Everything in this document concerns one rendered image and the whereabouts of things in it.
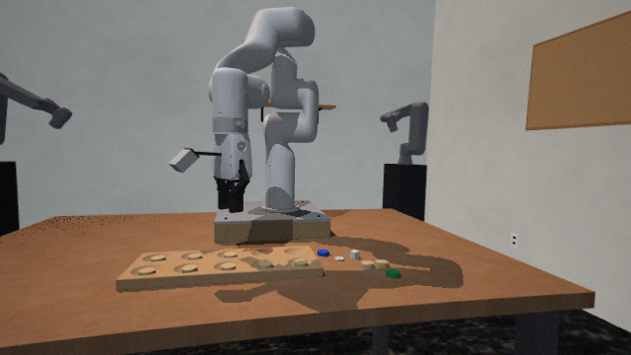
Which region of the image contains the green disc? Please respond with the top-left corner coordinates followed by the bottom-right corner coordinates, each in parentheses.
top-left (386, 269), bottom-right (400, 279)

